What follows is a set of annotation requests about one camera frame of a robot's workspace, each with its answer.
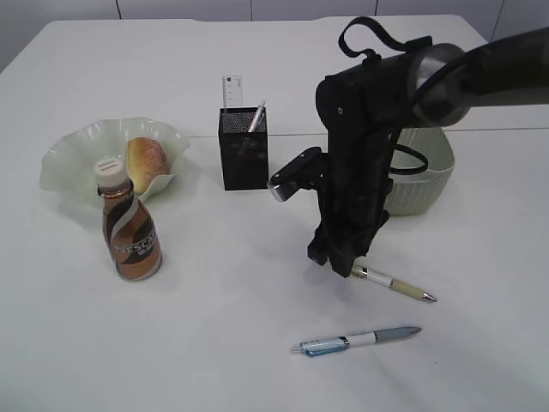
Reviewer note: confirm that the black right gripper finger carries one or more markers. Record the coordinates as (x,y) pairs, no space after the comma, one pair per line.
(341,258)

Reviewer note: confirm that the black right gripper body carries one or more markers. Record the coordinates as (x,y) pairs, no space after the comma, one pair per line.
(363,110)

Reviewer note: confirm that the beige and white pen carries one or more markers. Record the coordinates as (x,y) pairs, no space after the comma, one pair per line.
(392,283)

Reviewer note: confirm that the blue and white pen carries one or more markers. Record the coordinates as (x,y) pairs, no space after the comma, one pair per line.
(337,344)

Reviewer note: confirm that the grey and white pen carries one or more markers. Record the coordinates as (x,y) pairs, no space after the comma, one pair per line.
(257,118)

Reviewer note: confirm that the clear plastic ruler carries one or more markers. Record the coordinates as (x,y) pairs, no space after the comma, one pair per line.
(232,91)

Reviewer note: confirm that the brown Nescafe coffee bottle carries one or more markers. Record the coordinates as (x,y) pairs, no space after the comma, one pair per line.
(128,228)

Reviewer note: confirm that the sugared bread loaf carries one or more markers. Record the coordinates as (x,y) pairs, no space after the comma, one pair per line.
(145,160)

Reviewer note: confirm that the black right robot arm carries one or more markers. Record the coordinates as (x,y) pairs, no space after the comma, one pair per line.
(449,81)

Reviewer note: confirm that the grey-green plastic woven basket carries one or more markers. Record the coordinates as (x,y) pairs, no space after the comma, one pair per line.
(424,161)

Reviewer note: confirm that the black mesh pen holder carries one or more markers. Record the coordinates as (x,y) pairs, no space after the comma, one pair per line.
(243,154)

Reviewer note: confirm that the pale green wavy glass plate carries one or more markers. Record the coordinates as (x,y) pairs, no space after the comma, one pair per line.
(68,166)

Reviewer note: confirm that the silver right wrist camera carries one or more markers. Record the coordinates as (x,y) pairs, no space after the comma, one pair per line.
(305,171)

